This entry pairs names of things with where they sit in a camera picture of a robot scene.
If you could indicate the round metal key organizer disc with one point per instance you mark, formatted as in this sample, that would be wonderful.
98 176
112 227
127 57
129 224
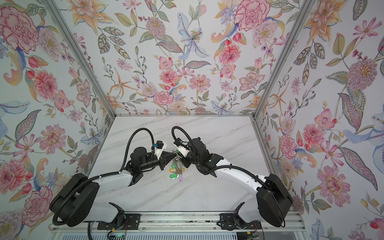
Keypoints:
179 166

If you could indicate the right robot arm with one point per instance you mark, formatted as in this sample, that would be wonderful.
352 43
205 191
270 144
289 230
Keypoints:
271 200

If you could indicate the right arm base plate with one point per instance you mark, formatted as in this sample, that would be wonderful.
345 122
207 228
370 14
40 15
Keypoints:
231 222

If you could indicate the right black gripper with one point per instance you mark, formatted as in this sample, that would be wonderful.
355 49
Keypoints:
186 160

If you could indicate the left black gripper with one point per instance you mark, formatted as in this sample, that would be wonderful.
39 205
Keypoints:
160 161

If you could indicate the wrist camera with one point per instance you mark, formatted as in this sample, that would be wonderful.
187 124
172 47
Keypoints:
160 146
182 149

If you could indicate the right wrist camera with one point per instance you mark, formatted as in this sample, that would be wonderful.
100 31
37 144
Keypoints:
182 149

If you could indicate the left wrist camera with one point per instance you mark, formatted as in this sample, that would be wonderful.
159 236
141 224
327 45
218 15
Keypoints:
160 146

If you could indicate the aluminium mounting rail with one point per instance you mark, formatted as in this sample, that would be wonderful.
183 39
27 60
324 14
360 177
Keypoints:
147 222

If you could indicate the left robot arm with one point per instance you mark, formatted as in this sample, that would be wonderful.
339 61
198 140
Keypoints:
77 201

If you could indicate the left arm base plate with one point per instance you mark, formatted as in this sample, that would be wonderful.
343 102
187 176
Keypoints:
126 222

